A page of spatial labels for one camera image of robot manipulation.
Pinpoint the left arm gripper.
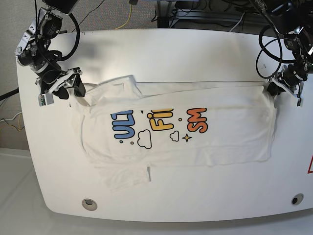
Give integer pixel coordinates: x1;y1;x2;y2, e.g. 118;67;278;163
267;64;309;97

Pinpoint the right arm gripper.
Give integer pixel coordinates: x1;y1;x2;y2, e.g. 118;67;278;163
36;67;86;100

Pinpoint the white printed T-shirt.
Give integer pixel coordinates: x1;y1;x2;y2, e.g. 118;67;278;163
69;77;277;190

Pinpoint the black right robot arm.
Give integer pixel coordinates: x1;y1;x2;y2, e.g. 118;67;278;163
15;0;86;106

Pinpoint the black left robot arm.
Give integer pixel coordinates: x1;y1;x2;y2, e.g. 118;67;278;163
250;0;313;101

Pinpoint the red triangle sticker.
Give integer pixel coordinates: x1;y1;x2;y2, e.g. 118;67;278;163
307;156;313;174

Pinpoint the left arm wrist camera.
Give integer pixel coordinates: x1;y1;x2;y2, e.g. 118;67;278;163
296;92;303;107

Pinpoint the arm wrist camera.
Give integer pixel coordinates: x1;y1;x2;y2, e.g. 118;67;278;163
37;93;54;107
296;92;303;107

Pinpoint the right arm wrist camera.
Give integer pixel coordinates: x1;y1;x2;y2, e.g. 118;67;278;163
37;93;54;107

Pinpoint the yellow white cable tangle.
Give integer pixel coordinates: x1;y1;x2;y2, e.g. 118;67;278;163
0;111;23;133

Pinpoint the yellow floor cable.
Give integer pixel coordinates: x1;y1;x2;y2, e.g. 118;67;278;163
115;3;133;30

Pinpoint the right table cable grommet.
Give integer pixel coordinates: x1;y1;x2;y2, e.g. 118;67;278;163
291;193;304;206

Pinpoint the table cable grommet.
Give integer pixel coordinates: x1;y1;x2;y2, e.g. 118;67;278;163
291;193;304;206
82;198;98;211

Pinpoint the left table cable grommet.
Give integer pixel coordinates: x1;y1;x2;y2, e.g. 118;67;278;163
82;198;98;211

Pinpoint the black aluminium frame stand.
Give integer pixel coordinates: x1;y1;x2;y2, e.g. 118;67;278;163
151;0;268;28

